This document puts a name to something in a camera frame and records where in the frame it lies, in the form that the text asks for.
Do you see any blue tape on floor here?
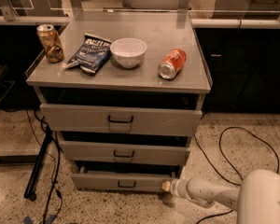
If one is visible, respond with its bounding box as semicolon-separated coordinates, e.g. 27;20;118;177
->
22;215;56;224

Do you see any grey middle drawer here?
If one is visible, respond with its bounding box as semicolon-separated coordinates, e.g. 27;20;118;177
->
58;132;189;166

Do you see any gold upright soda can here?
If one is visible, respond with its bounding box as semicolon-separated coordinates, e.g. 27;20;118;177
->
36;24;64;63

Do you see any grey top drawer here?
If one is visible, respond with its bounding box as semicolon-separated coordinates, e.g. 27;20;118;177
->
40;104;202;136

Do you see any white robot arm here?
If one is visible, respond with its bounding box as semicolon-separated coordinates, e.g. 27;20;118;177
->
161;170;280;224

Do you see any black floor cables left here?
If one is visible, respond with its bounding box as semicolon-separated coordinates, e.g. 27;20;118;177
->
25;109;63;224

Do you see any white bowl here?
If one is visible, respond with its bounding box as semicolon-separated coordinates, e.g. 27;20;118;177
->
110;37;147;68

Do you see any grey drawer cabinet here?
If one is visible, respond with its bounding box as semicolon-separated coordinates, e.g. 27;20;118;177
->
24;10;213;175

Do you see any grey bottom drawer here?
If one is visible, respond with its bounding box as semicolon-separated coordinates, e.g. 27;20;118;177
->
71;161;181;192

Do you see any black floor cable right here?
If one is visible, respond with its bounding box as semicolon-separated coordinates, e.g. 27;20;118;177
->
194;126;280;224

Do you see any grey drawer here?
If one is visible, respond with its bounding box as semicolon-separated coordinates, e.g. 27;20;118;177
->
71;161;181;192
40;104;202;136
58;132;189;166

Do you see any orange soda can lying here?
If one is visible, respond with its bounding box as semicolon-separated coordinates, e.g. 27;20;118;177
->
158;49;187;80

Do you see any blue potato chip bag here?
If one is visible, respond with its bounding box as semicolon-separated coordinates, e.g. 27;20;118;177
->
64;33;112;76

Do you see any black stand leg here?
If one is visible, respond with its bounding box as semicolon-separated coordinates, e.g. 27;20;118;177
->
24;127;51;202

